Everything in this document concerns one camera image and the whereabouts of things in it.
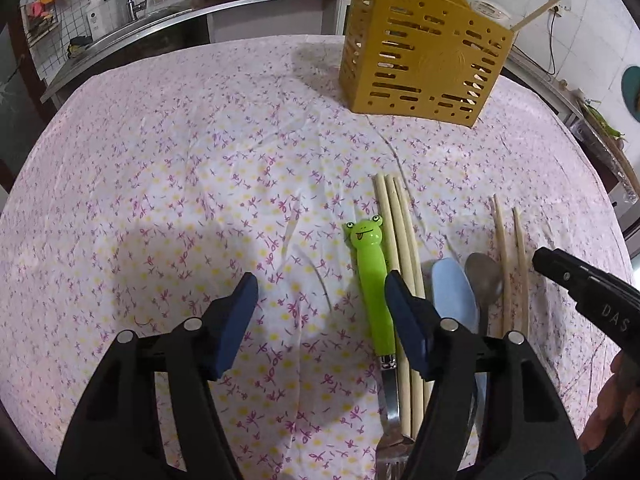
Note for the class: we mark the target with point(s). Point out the green vegetables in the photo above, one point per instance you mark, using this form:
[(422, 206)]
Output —
[(602, 122)]

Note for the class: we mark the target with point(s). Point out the white soap bottle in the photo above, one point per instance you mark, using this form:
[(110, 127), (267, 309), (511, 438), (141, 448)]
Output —
[(95, 15)]

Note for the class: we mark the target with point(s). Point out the kitchen countertop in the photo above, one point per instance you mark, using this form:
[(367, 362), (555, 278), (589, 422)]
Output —
[(225, 7)]

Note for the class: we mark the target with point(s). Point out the round teal cutting board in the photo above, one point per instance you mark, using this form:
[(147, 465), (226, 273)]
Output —
[(632, 95)]

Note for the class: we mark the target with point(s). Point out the pink floral tablecloth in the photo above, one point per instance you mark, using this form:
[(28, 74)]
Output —
[(175, 185)]

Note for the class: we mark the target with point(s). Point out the yellow plastic utensil holder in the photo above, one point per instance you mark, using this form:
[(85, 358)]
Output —
[(425, 60)]

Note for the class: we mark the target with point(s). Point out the white rice cooker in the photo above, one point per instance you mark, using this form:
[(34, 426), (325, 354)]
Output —
[(490, 10)]

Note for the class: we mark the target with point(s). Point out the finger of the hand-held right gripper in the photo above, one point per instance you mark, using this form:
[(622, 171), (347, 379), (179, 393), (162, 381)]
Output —
[(590, 300)]

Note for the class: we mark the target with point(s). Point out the person's right hand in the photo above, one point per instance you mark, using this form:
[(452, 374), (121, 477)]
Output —
[(602, 410)]

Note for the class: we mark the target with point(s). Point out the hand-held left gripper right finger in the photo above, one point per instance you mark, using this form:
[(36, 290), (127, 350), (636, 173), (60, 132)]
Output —
[(407, 320)]

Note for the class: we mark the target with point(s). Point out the white wall outlet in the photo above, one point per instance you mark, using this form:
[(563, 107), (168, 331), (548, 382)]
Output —
[(561, 8)]

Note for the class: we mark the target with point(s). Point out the metal spoon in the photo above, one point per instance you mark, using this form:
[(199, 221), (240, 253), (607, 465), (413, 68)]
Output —
[(482, 280)]

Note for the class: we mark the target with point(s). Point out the light blue plastic spoon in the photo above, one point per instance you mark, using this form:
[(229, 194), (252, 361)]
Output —
[(452, 290)]

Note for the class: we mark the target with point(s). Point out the dark dish scrubber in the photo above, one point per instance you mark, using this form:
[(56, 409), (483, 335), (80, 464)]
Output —
[(80, 46)]

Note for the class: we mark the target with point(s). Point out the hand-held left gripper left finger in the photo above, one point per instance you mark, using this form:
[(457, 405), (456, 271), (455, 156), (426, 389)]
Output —
[(235, 325)]

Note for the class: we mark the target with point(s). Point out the steel kitchen sink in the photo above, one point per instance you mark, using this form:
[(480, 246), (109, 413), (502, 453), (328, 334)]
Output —
[(130, 30)]

